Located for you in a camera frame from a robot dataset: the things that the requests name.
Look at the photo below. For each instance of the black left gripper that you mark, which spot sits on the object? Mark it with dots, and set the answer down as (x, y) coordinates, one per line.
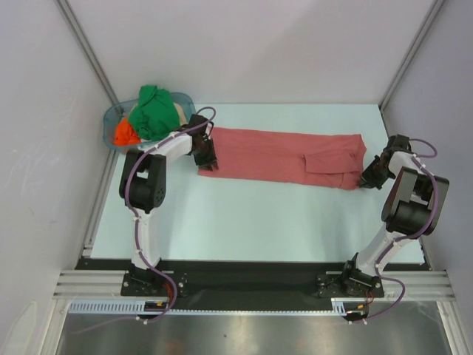
(204, 164)

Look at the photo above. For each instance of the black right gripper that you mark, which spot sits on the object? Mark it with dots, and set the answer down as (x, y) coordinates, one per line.
(367, 178)

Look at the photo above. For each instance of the pink polo shirt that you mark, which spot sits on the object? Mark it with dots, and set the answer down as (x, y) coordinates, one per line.
(333, 161)

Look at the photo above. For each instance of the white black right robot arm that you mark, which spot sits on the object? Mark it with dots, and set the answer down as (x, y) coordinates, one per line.
(412, 210)

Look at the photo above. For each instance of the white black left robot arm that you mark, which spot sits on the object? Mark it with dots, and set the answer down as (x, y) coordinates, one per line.
(143, 190)

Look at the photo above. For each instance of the beige t shirt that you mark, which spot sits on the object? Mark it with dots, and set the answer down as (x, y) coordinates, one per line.
(182, 117)

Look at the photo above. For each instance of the green t shirt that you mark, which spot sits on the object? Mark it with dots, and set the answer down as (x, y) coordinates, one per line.
(155, 115)

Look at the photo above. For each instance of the orange t shirt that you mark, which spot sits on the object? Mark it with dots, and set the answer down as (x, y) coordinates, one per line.
(125, 134)

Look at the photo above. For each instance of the clear blue plastic bin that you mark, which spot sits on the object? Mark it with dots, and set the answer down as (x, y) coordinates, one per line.
(116, 113)

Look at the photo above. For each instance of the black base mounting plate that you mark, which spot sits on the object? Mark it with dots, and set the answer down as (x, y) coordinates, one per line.
(241, 286)

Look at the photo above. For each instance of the white slotted cable duct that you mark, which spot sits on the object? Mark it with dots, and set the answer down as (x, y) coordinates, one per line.
(144, 308)

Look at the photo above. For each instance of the aluminium frame rail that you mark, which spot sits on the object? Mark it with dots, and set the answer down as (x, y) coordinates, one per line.
(95, 284)

